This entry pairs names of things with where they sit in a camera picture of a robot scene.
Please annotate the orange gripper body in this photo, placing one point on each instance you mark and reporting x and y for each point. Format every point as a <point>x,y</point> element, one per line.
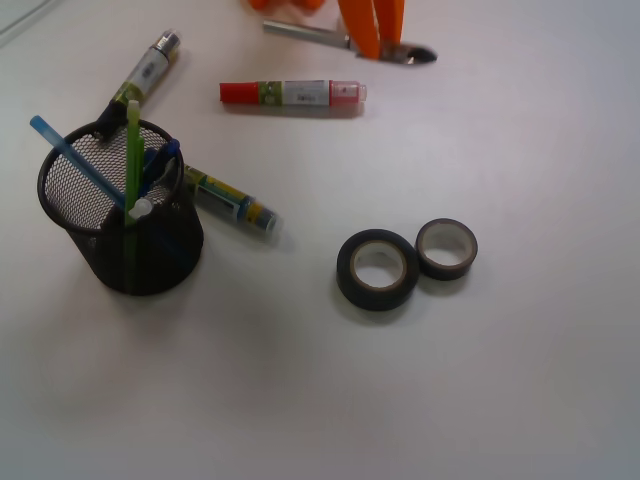
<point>268,5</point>

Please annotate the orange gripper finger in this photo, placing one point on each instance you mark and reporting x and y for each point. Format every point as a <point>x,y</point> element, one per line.
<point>388,23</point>
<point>358,18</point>

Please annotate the silver pen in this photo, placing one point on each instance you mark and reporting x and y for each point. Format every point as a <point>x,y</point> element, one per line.
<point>401,53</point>

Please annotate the dark blue ballpoint pen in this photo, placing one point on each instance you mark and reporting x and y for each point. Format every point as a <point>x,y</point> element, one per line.
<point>155,163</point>

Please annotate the green mechanical pencil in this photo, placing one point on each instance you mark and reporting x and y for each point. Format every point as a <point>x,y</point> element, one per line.
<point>132,159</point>

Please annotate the white pen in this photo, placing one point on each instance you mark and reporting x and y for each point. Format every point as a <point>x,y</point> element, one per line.
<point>142,208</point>

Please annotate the light blue pen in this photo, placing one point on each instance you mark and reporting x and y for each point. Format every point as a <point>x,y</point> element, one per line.
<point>79,162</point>

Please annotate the black mesh pen holder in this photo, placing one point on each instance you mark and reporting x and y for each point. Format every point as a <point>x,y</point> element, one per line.
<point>152,255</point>

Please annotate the red capped whiteboard marker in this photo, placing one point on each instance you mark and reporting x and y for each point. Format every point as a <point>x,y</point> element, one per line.
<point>314,93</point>

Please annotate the black capped whiteboard marker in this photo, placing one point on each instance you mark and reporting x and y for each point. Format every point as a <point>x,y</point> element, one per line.
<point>144,77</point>

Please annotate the blue capped whiteboard marker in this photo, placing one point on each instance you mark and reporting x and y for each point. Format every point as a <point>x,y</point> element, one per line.
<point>220,198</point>

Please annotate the small black tape roll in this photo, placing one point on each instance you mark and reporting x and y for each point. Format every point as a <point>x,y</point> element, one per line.
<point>446,249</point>

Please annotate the large black tape roll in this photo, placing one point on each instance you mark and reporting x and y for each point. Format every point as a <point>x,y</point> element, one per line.
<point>377,270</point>

